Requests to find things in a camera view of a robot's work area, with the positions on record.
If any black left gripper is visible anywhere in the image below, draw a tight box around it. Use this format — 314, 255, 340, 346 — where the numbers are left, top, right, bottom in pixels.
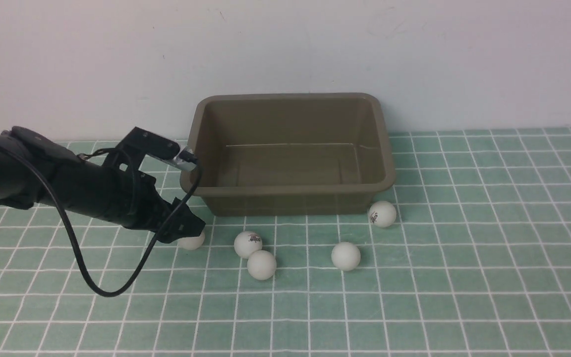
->
65, 161, 206, 244

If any plain white ball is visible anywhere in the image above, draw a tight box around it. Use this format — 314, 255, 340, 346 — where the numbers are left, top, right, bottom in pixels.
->
331, 241, 362, 272
247, 249, 277, 281
177, 231, 206, 251

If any white ball with logo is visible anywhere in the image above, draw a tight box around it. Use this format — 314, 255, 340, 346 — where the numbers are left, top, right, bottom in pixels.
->
233, 231, 263, 259

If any plain white ball front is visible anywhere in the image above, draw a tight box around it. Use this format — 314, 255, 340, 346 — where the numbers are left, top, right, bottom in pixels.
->
247, 249, 277, 281

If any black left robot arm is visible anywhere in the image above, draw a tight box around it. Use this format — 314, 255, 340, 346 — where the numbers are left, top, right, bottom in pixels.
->
0, 126, 205, 243

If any olive plastic bin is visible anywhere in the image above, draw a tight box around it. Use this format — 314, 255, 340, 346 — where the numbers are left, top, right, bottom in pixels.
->
187, 93, 397, 217

